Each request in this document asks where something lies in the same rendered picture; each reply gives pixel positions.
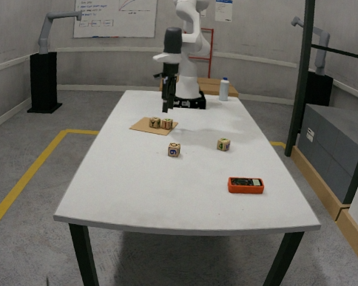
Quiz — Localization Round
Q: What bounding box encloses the wooden letter block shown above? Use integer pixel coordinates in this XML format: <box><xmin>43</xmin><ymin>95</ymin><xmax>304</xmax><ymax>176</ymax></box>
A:
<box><xmin>168</xmin><ymin>143</ymin><xmax>180</xmax><ymax>157</ymax></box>
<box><xmin>161</xmin><ymin>118</ymin><xmax>173</xmax><ymax>130</ymax></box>
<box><xmin>217</xmin><ymin>138</ymin><xmax>231</xmax><ymax>151</ymax></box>

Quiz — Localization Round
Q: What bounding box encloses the tan square mat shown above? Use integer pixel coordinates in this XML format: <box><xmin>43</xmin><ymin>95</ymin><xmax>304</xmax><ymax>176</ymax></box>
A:
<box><xmin>129</xmin><ymin>117</ymin><xmax>178</xmax><ymax>136</ymax></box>

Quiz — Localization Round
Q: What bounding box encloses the white bottle with blue cap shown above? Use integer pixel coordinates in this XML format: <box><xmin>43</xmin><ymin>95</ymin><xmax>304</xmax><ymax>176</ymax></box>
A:
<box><xmin>219</xmin><ymin>78</ymin><xmax>229</xmax><ymax>101</ymax></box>

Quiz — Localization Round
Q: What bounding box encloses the orange digital multimeter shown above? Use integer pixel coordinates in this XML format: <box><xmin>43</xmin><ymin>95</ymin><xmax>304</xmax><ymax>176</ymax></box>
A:
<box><xmin>228</xmin><ymin>177</ymin><xmax>264</xmax><ymax>194</ymax></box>

